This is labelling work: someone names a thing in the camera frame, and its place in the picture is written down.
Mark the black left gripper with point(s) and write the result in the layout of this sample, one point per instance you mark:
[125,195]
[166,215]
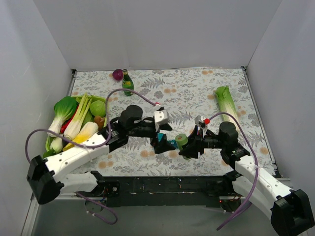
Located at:
[155,134]

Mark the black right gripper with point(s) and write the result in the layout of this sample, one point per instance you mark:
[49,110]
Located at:
[198,140]

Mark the teal weekly pill organizer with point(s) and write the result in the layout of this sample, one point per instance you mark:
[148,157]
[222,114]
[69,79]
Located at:
[164,144]

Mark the green pill bottle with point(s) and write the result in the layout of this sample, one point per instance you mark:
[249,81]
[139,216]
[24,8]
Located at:
[181,141]

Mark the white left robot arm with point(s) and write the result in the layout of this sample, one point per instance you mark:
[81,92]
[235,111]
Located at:
[50,177]

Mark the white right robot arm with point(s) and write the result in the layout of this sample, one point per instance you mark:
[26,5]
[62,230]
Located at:
[288,210]

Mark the napa cabbage on table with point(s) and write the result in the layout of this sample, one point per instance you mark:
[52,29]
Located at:
[226,104]

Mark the green glass bottle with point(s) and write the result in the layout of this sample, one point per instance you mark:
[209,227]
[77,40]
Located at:
[127,83]

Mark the brown mushroom toy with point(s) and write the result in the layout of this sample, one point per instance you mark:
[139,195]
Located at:
[99,121]

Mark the round green cabbage toy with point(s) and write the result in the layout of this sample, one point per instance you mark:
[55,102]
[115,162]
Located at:
[97,108]

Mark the yellow white cabbage toy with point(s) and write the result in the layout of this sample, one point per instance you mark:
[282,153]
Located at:
[77,134]

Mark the red onion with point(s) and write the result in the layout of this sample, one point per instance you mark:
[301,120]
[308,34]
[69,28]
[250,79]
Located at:
[118,74]

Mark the celery stalks toy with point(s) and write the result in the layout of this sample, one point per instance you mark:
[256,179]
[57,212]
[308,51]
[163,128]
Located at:
[82,109]

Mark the red chili pepper toy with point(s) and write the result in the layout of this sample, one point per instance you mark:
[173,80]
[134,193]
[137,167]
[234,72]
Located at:
[67,122]

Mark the bok choy toy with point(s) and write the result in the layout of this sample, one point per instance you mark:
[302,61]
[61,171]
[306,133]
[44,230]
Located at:
[63,109]

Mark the small white green vegetable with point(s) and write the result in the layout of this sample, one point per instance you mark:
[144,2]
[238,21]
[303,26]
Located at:
[57,144]

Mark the green plastic basket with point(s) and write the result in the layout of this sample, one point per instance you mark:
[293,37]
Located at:
[89,116]

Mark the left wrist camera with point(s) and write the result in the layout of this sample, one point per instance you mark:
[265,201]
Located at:
[161,116]

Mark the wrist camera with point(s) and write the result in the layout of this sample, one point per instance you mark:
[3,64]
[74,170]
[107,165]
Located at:
[161,116]
[202,122]

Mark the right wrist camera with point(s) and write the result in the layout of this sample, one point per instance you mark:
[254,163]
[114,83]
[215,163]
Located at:
[202,122]

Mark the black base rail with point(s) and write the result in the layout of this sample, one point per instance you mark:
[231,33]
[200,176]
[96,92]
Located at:
[162,191]

